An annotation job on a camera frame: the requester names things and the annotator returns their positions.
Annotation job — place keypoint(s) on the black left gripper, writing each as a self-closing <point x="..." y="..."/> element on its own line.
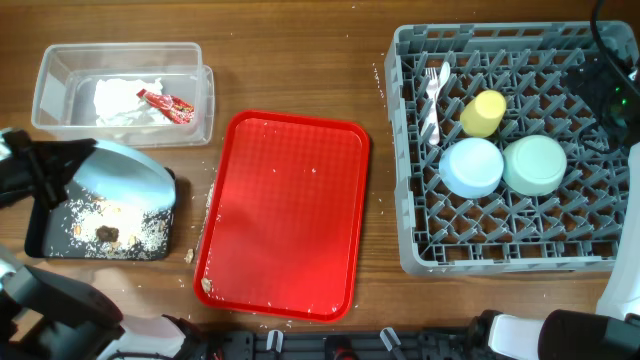
<point x="49" y="167"/>

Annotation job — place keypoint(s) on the light blue dinner plate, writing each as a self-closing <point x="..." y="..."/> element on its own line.
<point x="126" y="175"/>

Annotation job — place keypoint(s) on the food scraps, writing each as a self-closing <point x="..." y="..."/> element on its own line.
<point x="107" y="229"/>

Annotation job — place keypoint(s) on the red snack wrapper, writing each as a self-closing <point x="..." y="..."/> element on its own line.
<point x="173" y="108"/>

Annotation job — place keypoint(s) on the white plastic fork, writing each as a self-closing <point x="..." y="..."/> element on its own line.
<point x="432" y="90"/>

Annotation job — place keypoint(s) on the white plastic spoon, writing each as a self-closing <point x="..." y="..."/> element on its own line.
<point x="444" y="74"/>

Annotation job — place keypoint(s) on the yellow plastic cup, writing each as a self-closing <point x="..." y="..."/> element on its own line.
<point x="482" y="116"/>

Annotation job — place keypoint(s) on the light green bowl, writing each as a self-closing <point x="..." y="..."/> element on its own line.
<point x="534" y="165"/>

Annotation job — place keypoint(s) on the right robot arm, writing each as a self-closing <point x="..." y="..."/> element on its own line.
<point x="611" y="89"/>

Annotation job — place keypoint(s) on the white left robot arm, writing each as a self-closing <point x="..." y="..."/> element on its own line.
<point x="49" y="316"/>

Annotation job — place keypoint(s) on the black waste tray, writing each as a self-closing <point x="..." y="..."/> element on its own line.
<point x="46" y="239"/>

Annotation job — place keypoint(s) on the clear plastic waste bin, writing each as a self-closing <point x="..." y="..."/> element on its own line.
<point x="63" y="99"/>

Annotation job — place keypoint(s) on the grey dishwasher rack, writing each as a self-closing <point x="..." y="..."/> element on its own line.
<point x="575" y="228"/>

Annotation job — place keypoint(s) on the white tissue in bin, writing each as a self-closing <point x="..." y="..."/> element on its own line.
<point x="117" y="104"/>

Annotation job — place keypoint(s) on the red plastic tray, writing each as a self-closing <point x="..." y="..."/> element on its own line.
<point x="284" y="220"/>

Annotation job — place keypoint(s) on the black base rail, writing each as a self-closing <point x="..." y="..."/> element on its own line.
<point x="428" y="344"/>

